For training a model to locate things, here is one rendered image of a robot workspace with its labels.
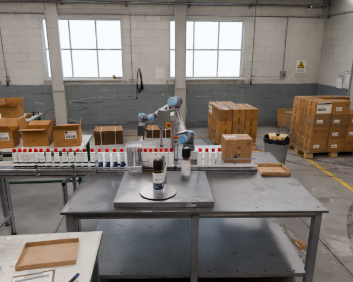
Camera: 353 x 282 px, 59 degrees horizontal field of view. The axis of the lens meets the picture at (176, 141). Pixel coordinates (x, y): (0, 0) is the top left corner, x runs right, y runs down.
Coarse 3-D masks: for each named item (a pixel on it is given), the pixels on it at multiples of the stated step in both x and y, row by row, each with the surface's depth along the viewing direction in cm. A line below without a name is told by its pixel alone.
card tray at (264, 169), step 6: (258, 168) 330; (264, 168) 330; (270, 168) 330; (276, 168) 330; (282, 168) 330; (264, 174) 311; (270, 174) 312; (276, 174) 312; (282, 174) 312; (288, 174) 312
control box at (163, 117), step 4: (164, 108) 316; (168, 108) 316; (172, 108) 317; (160, 112) 307; (164, 112) 305; (168, 112) 308; (160, 116) 308; (164, 116) 306; (168, 116) 309; (172, 116) 315; (160, 120) 310; (164, 120) 307; (168, 120) 310; (160, 124) 311; (164, 124) 308; (172, 124) 317; (160, 128) 312; (164, 128) 309
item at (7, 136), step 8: (0, 120) 435; (8, 120) 436; (0, 128) 401; (8, 128) 403; (16, 128) 425; (0, 136) 409; (8, 136) 411; (16, 136) 422; (0, 144) 412; (8, 144) 413; (16, 144) 426
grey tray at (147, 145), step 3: (144, 144) 371; (147, 144) 371; (150, 144) 371; (153, 144) 371; (141, 147) 351; (144, 147) 351; (147, 147) 351; (150, 147) 352; (153, 147) 352; (132, 150) 351; (147, 150) 352; (153, 150) 353
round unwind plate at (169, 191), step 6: (150, 186) 271; (168, 186) 271; (144, 192) 259; (150, 192) 259; (162, 192) 259; (168, 192) 259; (174, 192) 259; (150, 198) 249; (156, 198) 249; (162, 198) 249
